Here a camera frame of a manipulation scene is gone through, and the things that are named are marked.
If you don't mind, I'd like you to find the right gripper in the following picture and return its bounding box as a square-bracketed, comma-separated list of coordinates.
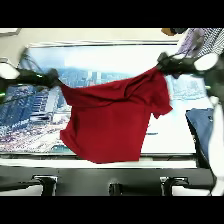
[156, 51, 175, 77]

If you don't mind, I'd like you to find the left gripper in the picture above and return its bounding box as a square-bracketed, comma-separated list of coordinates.
[44, 67, 62, 89]

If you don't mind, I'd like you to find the red T-shirt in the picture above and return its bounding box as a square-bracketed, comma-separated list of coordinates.
[59, 65, 174, 165]

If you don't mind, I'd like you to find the purple garment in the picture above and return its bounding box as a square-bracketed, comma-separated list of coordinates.
[175, 27, 207, 58]

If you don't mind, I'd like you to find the blue garment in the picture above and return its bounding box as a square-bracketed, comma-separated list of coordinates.
[185, 107, 215, 165]

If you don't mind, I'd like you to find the silver frame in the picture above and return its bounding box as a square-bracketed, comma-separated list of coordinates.
[0, 153, 224, 197]

